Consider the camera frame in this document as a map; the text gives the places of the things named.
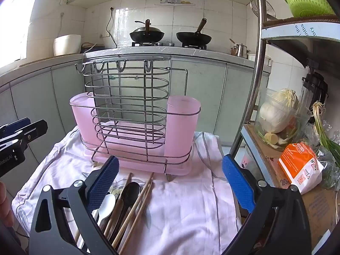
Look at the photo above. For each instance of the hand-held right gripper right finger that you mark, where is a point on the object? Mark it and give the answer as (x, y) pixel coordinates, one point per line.
(237, 186)

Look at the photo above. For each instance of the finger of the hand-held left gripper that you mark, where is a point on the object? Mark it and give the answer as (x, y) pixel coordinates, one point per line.
(18, 124)
(33, 131)

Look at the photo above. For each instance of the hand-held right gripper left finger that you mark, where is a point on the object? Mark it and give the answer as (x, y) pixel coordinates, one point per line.
(103, 183)

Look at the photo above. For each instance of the white plastic spoon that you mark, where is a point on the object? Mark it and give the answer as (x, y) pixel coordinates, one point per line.
(107, 207)

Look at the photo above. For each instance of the wooden chopstick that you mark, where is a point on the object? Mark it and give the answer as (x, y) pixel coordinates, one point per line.
(140, 212)
(138, 202)
(120, 200)

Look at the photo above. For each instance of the black plastic spoon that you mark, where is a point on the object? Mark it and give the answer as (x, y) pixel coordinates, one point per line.
(130, 194)

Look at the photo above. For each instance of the pink plastic utensil cup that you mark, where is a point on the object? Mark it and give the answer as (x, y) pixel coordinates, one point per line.
(82, 117)
(183, 127)

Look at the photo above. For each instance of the person's left hand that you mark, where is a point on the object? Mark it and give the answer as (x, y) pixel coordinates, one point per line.
(5, 204)

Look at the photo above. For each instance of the grey-green kitchen cabinets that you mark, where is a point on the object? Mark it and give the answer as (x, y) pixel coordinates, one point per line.
(39, 98)

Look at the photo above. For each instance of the pink plastic drip tray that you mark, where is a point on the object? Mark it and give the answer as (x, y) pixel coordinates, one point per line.
(143, 168)

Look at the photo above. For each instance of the white leaf printed cloth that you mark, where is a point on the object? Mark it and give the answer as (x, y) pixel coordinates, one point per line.
(186, 212)

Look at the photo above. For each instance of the ginger piece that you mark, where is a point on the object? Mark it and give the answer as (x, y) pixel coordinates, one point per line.
(271, 138)

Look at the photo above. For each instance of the orange and white packet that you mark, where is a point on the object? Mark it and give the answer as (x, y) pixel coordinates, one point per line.
(297, 164)

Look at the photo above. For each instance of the cardboard sheet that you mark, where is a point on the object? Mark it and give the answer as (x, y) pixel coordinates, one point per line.
(318, 207)

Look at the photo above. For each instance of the napa cabbage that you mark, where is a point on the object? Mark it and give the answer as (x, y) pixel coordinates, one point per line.
(276, 111)

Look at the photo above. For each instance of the clear plastic container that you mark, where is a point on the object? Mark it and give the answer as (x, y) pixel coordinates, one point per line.
(300, 127)

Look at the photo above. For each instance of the white rice cooker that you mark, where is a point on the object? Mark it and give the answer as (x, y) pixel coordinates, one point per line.
(67, 45)

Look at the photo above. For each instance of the clear plastic bag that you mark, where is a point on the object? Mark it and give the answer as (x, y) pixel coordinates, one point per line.
(329, 162)

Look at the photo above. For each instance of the green onion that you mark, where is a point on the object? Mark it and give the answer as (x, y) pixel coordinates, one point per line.
(322, 132)

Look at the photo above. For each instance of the window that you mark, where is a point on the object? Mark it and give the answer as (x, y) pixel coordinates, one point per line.
(13, 18)

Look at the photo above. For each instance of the black blender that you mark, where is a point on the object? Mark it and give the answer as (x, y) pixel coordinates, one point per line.
(316, 87)

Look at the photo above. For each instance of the white container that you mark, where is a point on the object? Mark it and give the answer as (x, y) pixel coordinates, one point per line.
(251, 57)

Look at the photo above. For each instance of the copper pot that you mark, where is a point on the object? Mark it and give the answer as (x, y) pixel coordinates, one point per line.
(233, 50)

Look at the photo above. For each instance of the black wok with lid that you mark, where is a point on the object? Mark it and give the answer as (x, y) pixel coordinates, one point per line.
(146, 35)

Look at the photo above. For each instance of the gas stove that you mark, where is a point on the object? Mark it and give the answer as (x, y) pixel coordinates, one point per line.
(170, 44)

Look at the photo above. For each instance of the steel shelf rack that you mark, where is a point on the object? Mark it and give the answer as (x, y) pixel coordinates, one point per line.
(261, 32)

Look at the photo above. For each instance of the electric fan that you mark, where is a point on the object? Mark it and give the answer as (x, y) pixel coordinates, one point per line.
(255, 5)

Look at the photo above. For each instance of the glass wall shelf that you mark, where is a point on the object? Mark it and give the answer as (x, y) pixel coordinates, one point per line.
(172, 2)

